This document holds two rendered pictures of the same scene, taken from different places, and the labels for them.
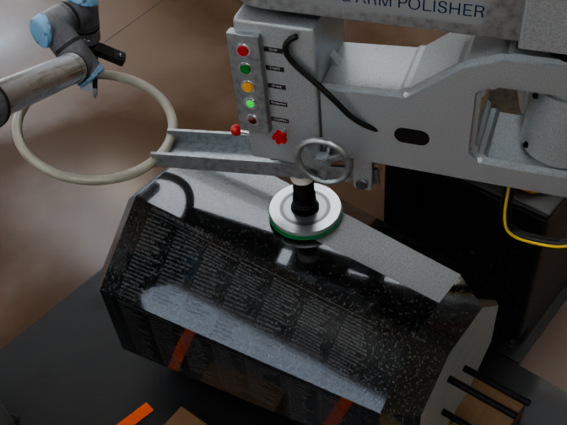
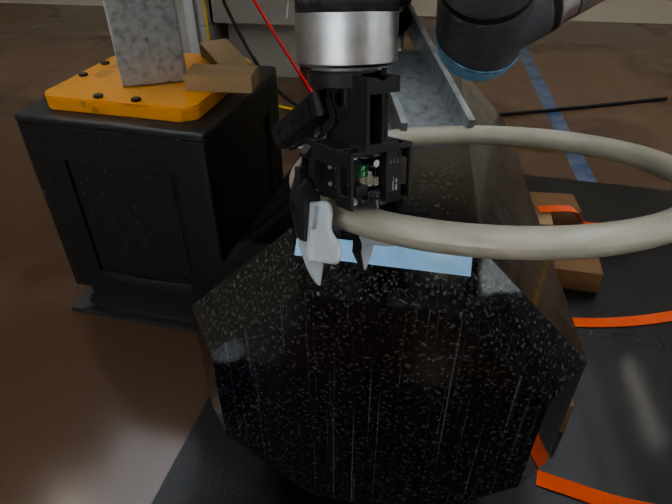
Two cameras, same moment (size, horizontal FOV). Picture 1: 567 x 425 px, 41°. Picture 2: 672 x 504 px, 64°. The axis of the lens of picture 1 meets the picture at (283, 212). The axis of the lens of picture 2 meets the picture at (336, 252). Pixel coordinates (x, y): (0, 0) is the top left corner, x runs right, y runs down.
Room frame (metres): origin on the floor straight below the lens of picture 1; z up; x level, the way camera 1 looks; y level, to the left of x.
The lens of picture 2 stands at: (2.33, 0.96, 1.33)
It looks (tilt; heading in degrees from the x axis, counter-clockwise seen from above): 36 degrees down; 239
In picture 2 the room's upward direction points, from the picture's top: straight up
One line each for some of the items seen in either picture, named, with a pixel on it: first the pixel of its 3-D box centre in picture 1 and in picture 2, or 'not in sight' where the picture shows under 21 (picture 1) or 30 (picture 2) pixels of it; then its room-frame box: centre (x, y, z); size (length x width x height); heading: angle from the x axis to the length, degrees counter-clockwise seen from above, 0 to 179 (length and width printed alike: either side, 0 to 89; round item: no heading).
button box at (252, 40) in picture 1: (250, 83); not in sight; (1.52, 0.05, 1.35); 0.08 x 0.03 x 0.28; 65
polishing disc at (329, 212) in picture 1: (305, 208); not in sight; (1.59, -0.07, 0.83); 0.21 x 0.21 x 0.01
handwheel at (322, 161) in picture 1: (326, 152); not in sight; (1.43, -0.12, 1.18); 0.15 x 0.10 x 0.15; 65
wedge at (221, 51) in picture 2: not in sight; (225, 54); (1.72, -0.79, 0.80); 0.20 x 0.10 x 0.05; 91
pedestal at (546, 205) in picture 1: (494, 205); (177, 188); (1.95, -0.79, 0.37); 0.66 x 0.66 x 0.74; 45
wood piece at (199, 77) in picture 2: not in sight; (222, 78); (1.81, -0.57, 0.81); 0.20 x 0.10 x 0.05; 143
